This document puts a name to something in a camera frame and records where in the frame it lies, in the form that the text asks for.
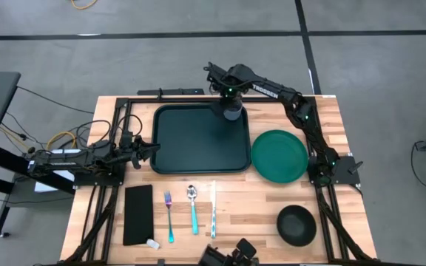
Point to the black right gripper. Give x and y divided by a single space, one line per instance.
228 92

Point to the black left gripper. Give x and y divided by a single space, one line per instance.
131 151

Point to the grey cup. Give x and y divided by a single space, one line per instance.
232 114

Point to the black cloth napkin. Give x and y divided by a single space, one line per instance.
138 216

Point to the green plate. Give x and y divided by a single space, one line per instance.
279 157

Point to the black bowl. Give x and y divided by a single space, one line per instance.
296 226

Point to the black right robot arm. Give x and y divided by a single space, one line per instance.
294 99

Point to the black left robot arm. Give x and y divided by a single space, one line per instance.
69 159

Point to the dark green plastic tray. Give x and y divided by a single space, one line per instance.
198 140

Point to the black flat device bar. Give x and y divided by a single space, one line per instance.
172 92

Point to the small white tag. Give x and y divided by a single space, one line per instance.
153 244

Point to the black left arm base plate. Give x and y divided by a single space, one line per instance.
98 180

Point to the black table-level camera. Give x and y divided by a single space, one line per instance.
228 255

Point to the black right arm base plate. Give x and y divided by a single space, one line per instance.
346 173

